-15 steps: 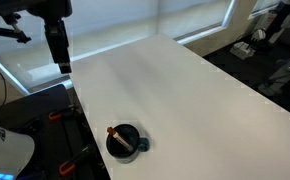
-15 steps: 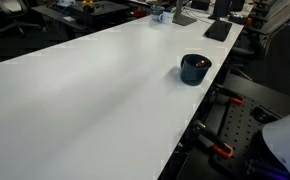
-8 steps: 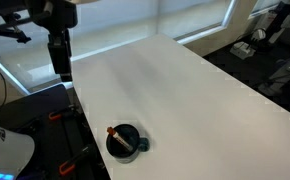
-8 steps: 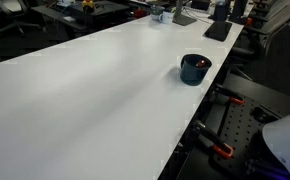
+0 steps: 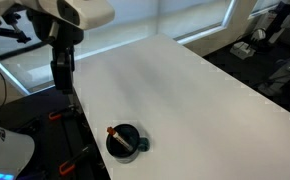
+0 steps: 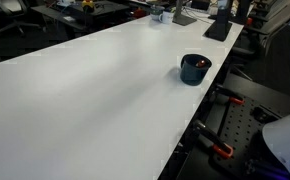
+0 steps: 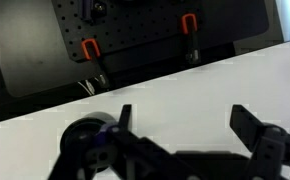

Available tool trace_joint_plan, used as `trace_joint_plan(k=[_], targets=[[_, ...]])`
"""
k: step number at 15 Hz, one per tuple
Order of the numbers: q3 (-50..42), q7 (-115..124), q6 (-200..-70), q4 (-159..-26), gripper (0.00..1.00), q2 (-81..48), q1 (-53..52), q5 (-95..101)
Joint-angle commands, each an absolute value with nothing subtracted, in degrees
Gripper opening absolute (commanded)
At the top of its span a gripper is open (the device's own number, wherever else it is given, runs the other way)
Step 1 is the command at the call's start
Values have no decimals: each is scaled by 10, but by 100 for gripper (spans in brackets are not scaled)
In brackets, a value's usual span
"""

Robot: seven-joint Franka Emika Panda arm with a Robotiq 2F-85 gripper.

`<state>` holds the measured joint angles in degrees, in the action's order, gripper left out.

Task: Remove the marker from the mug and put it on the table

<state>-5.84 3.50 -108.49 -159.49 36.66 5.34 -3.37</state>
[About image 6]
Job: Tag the white mug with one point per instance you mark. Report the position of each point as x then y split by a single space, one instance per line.
166 17

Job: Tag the grey green bowl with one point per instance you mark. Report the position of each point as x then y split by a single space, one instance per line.
156 11

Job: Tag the small orange object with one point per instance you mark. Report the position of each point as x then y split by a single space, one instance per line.
250 21

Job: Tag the marker with red cap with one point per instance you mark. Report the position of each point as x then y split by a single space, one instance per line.
201 63

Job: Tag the black office chair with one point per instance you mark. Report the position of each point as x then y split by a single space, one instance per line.
5 13

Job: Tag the black background desk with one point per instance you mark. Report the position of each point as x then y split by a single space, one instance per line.
101 10

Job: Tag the black box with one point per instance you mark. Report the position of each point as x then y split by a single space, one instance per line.
200 4

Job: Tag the small white paper sheet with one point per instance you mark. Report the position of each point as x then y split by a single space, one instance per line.
69 19

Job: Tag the yellow red emergency button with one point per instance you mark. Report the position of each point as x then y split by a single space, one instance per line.
87 4

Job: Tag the black flat pad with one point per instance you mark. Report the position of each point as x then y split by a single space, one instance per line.
215 35

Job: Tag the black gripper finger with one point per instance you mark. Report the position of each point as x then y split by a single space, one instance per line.
225 18
242 11

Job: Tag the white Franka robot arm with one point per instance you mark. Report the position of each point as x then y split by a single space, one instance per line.
285 140

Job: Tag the grey monitor stand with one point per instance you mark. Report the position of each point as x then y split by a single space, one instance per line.
182 18

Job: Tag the black bracket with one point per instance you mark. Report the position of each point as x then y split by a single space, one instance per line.
263 115

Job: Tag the small red object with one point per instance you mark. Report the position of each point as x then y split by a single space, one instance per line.
139 13

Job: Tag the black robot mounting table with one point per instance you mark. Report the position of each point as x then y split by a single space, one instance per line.
265 91

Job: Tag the grey office chair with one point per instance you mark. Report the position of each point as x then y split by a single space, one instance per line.
268 30

